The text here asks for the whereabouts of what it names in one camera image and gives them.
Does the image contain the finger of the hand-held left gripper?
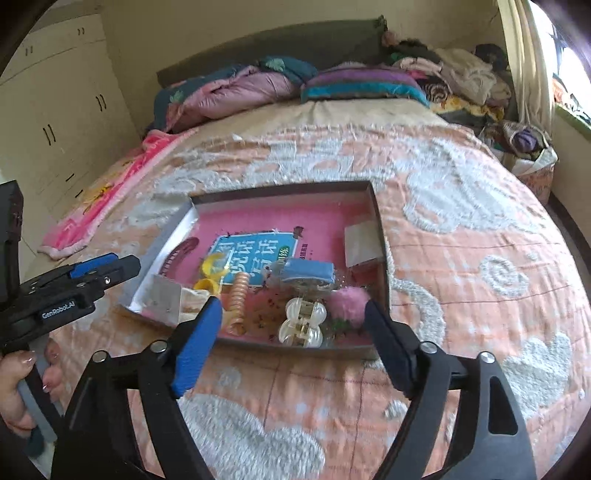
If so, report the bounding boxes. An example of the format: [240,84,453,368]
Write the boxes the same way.
[85,255,141,301]
[32,253,120,292]

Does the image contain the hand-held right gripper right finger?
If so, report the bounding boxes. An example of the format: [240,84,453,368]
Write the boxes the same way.
[363,300,539,480]

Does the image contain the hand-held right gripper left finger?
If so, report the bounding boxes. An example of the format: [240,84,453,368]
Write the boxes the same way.
[51,295,225,480]

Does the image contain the pink fluffy pompom hair tie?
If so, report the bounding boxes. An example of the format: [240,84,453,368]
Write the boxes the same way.
[330,285,372,324]

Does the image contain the peach spiral hair tie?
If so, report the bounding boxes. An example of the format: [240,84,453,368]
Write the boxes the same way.
[224,271,252,337]

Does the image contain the maroon banana hair clip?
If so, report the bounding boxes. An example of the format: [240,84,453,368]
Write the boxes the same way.
[159,237,200,277]

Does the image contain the shallow cardboard box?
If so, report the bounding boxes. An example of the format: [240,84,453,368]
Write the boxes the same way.
[117,181,393,358]

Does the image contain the white hair claw clip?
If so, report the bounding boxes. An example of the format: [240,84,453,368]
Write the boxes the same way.
[278,296,328,348]

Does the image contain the white jewelry card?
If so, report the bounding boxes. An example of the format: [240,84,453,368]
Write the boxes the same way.
[139,276,183,328]
[344,220,386,268]

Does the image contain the person's left hand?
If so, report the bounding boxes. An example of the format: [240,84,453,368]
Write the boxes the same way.
[0,344,65,432]

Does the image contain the cream fabric scrunchie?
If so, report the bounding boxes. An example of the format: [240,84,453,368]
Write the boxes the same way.
[178,287,211,324]

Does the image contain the yellow hair clip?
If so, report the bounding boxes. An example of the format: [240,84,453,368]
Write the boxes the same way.
[194,251,229,294]

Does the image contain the pink printed blanket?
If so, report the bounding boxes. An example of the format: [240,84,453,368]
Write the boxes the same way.
[37,128,199,259]

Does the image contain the peach quilted bedspread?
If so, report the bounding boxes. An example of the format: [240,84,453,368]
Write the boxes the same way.
[46,111,591,480]

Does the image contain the blue hair clip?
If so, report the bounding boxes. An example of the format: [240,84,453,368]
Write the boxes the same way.
[268,257,337,291]

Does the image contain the cream wardrobe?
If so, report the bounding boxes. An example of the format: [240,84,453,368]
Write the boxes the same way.
[0,11,144,241]

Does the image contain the pink and dark floral duvet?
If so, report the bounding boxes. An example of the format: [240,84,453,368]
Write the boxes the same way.
[152,56,319,134]

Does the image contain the beige bed sheet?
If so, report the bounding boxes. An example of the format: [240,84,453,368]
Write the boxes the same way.
[185,97,448,139]

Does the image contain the bag of clothes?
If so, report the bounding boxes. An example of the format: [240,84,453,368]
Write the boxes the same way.
[480,119,559,188]

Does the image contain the striped purple pillow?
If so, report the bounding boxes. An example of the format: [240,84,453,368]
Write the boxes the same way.
[300,67,430,106]

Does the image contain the dark green headboard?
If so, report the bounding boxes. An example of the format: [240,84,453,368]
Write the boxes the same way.
[156,15,387,88]

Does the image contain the pile of clothes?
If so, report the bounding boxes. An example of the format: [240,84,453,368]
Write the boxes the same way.
[381,30,515,125]

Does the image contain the clothes on windowsill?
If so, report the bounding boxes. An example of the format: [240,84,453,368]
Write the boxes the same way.
[551,76,591,134]

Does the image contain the cream curtain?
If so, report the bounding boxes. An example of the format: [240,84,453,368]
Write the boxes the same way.
[496,0,559,134]

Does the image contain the window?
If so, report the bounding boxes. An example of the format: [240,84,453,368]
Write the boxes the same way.
[536,0,591,125]

